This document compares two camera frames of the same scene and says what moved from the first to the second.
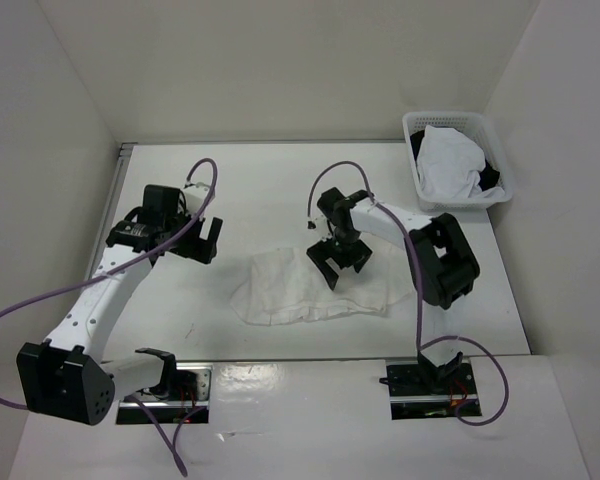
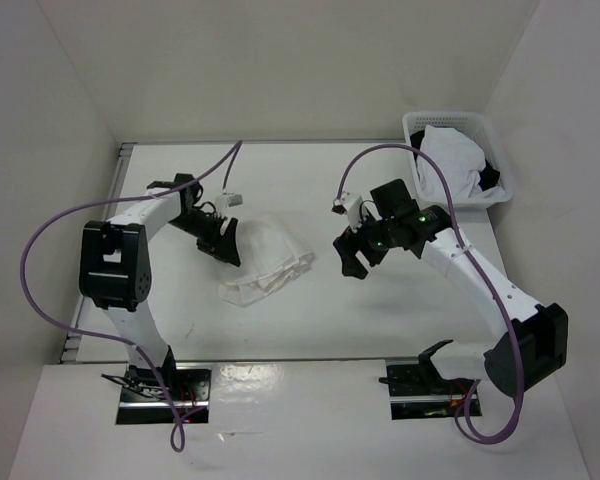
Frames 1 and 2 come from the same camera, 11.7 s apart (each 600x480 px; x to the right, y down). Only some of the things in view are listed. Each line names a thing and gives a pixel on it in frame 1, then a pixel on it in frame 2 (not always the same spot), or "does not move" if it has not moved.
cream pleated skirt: [287, 285] -> [272, 253]
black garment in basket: [489, 177] does not move
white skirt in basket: [449, 166] does not move
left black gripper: [199, 248] -> [225, 246]
